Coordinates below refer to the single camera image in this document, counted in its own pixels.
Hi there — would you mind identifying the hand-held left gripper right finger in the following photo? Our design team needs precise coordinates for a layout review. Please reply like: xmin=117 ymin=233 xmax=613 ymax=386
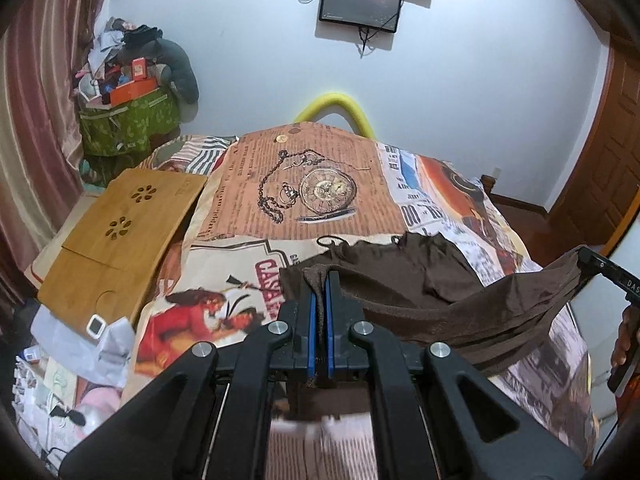
xmin=326 ymin=285 xmax=586 ymax=480

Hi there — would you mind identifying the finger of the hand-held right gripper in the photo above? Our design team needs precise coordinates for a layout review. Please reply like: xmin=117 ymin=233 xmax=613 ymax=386
xmin=577 ymin=245 xmax=640 ymax=307

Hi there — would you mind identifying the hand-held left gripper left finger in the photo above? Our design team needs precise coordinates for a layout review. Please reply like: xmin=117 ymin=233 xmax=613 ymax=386
xmin=59 ymin=287 xmax=326 ymax=480

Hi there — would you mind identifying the brown camisole top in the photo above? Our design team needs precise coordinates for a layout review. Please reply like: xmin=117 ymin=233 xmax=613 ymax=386
xmin=278 ymin=232 xmax=590 ymax=377

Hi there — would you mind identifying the pile of clothes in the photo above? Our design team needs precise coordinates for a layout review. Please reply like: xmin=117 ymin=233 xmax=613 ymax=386
xmin=75 ymin=16 xmax=165 ymax=81

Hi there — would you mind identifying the person's right hand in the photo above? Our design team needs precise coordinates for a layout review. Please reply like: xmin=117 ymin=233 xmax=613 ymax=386
xmin=611 ymin=304 xmax=640 ymax=368

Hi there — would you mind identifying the wooden door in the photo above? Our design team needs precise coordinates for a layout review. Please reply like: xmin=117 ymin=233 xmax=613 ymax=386
xmin=545 ymin=45 xmax=640 ymax=253

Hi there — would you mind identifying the printed bed blanket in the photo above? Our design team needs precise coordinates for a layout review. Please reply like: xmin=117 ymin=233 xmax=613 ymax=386
xmin=120 ymin=127 xmax=598 ymax=461

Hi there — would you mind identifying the bamboo lap tray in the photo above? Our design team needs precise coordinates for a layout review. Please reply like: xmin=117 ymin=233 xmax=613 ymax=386
xmin=37 ymin=167 xmax=209 ymax=331

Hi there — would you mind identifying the pink cloth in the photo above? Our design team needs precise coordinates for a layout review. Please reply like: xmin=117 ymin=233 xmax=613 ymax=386
xmin=75 ymin=382 xmax=123 ymax=423

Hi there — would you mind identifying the yellow foam tube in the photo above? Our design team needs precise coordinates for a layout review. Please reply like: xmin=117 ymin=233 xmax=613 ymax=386
xmin=293 ymin=93 xmax=375 ymax=139

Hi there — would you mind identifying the green fabric basket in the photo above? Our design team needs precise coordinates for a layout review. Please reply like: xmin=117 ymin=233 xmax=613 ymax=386
xmin=77 ymin=86 xmax=181 ymax=157

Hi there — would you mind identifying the grey plush toy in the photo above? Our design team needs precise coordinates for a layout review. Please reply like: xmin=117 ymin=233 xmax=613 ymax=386
xmin=137 ymin=37 xmax=201 ymax=106

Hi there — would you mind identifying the orange box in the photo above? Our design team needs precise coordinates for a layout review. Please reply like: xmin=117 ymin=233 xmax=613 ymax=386
xmin=107 ymin=76 xmax=158 ymax=107

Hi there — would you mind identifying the striped brown curtain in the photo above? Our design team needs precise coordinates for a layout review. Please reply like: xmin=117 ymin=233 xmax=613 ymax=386
xmin=0 ymin=0 xmax=118 ymax=306

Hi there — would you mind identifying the wooden bed post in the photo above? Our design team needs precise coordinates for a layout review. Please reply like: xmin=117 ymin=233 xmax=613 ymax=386
xmin=481 ymin=167 xmax=502 ymax=197

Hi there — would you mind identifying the black monitor cable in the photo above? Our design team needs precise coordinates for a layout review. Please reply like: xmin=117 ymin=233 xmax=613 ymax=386
xmin=356 ymin=25 xmax=379 ymax=57

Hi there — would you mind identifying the small wall monitor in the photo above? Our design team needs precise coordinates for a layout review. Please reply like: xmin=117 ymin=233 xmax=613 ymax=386
xmin=318 ymin=0 xmax=405 ymax=34

